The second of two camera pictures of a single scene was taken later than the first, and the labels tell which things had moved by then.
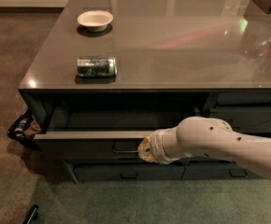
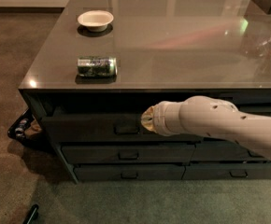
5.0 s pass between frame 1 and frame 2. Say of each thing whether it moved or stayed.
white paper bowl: stayed
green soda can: stayed
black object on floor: stayed
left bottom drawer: stayed
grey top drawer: moved
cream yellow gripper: moved
